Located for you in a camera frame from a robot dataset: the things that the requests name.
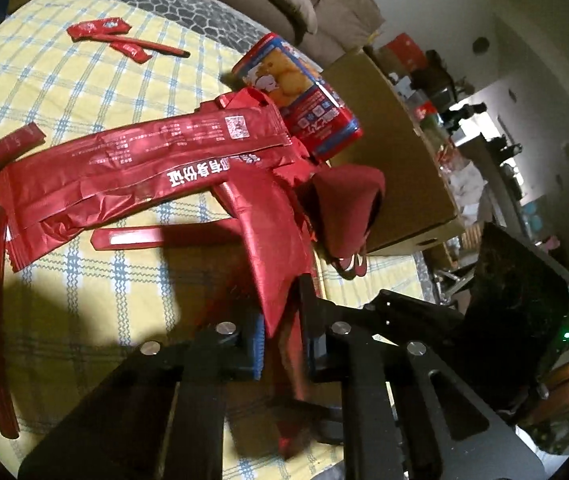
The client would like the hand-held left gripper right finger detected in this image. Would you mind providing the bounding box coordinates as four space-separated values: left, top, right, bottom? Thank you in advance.
299 274 548 480

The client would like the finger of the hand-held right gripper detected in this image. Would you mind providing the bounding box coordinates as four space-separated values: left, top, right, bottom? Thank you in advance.
363 289 465 350

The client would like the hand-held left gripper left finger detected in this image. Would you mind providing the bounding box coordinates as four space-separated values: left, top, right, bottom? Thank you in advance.
18 309 266 480

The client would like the narrow red foil wrapper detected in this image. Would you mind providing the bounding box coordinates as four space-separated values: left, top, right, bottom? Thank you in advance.
213 179 318 461

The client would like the red gift box with handles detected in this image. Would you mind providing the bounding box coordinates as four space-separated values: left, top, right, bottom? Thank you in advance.
296 164 386 279

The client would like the brown cardboard box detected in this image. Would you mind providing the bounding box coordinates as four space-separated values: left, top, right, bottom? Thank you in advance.
321 51 466 257

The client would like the red and blue cookie tin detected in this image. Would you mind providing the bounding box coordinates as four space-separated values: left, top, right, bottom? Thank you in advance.
231 31 365 164

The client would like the brown wooden furniture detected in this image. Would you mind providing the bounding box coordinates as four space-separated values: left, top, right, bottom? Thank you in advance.
529 349 569 427

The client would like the flat red strip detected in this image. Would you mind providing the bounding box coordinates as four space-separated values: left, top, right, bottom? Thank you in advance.
89 226 166 252

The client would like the dark stand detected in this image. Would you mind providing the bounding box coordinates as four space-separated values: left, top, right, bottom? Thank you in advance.
443 101 489 132

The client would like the long printed red foil wrapper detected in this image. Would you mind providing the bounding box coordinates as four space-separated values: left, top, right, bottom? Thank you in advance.
0 86 315 275

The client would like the red carton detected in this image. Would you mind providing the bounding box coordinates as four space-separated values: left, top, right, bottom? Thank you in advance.
381 33 424 69

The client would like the red pen with black tip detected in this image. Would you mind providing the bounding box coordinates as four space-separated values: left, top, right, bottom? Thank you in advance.
94 33 191 59

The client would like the red tube with dark cap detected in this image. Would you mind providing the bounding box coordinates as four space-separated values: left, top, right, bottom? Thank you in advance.
0 123 47 187

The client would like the small red packet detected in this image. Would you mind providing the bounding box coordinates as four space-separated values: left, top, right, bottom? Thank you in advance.
108 40 154 64
67 16 131 42

